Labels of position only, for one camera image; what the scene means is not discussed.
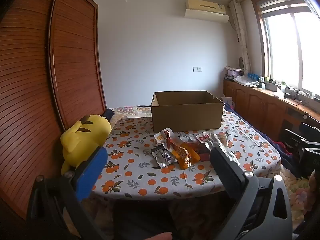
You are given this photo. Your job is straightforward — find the brown jerky snack packet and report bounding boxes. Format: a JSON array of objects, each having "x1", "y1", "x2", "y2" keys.
[{"x1": 214, "y1": 132, "x2": 230, "y2": 149}]

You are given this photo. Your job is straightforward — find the wooden slatted wardrobe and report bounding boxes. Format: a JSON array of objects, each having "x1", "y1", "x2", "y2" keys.
[{"x1": 0, "y1": 0, "x2": 107, "y2": 222}]

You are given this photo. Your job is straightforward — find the wooden framed window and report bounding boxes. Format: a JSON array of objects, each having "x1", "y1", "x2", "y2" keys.
[{"x1": 251, "y1": 0, "x2": 320, "y2": 98}]

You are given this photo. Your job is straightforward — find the yellow plush toy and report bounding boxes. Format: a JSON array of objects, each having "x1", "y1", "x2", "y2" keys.
[{"x1": 61, "y1": 114, "x2": 112, "y2": 176}]

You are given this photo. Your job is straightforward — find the brown cardboard box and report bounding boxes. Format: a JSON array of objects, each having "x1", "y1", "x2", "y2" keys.
[{"x1": 151, "y1": 91, "x2": 224, "y2": 134}]

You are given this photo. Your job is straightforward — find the sausage snack packet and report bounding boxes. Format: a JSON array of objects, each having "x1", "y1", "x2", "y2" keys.
[{"x1": 166, "y1": 130, "x2": 184, "y2": 155}]

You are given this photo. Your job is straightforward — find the patterned curtain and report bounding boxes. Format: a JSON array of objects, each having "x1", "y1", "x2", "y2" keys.
[{"x1": 229, "y1": 0, "x2": 252, "y2": 75}]

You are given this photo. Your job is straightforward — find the wall air conditioner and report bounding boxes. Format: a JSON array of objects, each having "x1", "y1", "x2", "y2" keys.
[{"x1": 184, "y1": 0, "x2": 230, "y2": 23}]

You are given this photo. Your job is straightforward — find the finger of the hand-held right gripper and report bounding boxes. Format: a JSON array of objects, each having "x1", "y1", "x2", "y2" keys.
[
  {"x1": 301, "y1": 140, "x2": 320, "y2": 151},
  {"x1": 285, "y1": 129, "x2": 314, "y2": 142}
]

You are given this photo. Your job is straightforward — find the red label clear snack packet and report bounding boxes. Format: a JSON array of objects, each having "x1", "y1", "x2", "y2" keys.
[{"x1": 196, "y1": 132, "x2": 213, "y2": 147}]

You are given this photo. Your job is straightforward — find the clear plastic bag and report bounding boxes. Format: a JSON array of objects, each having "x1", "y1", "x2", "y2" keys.
[{"x1": 234, "y1": 75, "x2": 258, "y2": 87}]

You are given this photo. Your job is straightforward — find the white red snack packet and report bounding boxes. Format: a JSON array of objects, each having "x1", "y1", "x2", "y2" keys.
[{"x1": 154, "y1": 129, "x2": 173, "y2": 147}]

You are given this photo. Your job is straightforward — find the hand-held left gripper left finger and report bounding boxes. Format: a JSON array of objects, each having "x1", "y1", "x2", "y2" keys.
[{"x1": 26, "y1": 147, "x2": 108, "y2": 240}]

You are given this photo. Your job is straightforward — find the black charger with cables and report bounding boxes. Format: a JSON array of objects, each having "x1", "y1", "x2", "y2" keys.
[{"x1": 285, "y1": 92, "x2": 313, "y2": 105}]

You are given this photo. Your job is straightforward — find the orange snack packet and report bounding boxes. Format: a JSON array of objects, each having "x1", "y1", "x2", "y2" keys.
[{"x1": 172, "y1": 144, "x2": 201, "y2": 170}]

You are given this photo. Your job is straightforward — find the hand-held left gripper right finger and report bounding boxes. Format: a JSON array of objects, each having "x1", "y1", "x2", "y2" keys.
[{"x1": 209, "y1": 145, "x2": 293, "y2": 240}]

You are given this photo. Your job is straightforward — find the wooden cabinet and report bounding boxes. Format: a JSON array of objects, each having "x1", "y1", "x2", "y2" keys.
[{"x1": 223, "y1": 79, "x2": 320, "y2": 155}]

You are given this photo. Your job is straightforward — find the stack of small boxes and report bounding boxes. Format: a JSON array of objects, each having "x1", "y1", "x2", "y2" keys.
[{"x1": 225, "y1": 66, "x2": 245, "y2": 82}]

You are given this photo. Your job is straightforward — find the dark chair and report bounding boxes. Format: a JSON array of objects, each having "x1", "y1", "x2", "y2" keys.
[{"x1": 301, "y1": 114, "x2": 320, "y2": 140}]

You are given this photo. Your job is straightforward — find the orange print tablecloth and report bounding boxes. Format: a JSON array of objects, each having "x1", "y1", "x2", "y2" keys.
[{"x1": 91, "y1": 110, "x2": 282, "y2": 201}]

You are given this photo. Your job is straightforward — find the dark snack packet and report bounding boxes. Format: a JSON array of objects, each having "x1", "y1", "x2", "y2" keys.
[{"x1": 181, "y1": 137, "x2": 212, "y2": 160}]

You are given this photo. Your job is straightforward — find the black white snack packet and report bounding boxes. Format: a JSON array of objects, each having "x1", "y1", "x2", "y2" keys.
[{"x1": 151, "y1": 146, "x2": 177, "y2": 168}]

